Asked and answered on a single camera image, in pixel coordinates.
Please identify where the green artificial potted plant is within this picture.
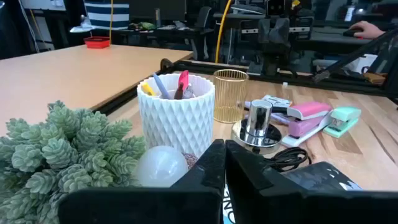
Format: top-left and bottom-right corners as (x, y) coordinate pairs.
(0, 100), (147, 224)

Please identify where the black office chair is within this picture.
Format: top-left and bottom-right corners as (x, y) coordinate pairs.
(188, 6), (216, 60)

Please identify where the red plastic box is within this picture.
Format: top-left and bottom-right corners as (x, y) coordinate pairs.
(83, 36), (111, 49)

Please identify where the red marker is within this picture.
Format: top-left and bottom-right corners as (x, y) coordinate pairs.
(177, 70), (190, 91)

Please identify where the dark brown marker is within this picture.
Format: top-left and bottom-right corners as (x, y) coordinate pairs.
(174, 83), (185, 100)

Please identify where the person's hand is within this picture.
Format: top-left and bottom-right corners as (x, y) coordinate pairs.
(349, 21), (386, 40)

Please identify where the white round lightbulb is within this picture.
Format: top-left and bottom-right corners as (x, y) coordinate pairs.
(136, 145), (190, 188)

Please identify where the black aluminium frame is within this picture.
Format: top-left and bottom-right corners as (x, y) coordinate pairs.
(160, 29), (398, 105)

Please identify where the pink stapler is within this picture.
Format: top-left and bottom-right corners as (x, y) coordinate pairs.
(281, 101), (333, 148)

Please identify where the white staples card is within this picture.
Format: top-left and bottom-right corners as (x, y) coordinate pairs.
(261, 95), (293, 110)

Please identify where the yellow highlighter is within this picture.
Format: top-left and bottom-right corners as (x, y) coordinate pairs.
(141, 82), (156, 96)

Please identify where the clear glass cup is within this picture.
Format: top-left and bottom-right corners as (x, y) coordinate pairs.
(213, 68), (249, 124)

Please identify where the small speckled ball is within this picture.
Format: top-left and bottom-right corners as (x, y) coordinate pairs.
(182, 152), (199, 170)

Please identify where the black computer mouse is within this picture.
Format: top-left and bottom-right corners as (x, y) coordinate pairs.
(343, 28), (364, 38)

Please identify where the thick yellow cable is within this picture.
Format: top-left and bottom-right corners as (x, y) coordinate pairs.
(215, 0), (233, 63)

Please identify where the thin yellow cable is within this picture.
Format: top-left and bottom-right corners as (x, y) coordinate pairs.
(108, 0), (114, 44)

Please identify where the black power cord with plug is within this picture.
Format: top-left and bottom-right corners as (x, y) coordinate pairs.
(263, 146), (312, 173)

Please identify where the clear-capped pen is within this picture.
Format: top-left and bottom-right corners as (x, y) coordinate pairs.
(183, 83), (195, 100)

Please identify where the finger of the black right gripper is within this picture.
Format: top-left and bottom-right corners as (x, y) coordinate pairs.
(257, 17), (273, 52)
(272, 17), (290, 52)

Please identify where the blue white striped panel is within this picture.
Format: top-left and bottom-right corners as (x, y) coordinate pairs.
(84, 2), (131, 30)

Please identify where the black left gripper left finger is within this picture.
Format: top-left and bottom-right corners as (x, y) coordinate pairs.
(58, 139), (226, 224)

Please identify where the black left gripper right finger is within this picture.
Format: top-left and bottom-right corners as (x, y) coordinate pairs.
(226, 139), (398, 224)

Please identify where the white textured pen cup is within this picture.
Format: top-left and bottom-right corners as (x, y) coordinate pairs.
(136, 73), (216, 158)

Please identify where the tan wooden desk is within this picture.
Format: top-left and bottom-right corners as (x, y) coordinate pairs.
(0, 44), (194, 138)

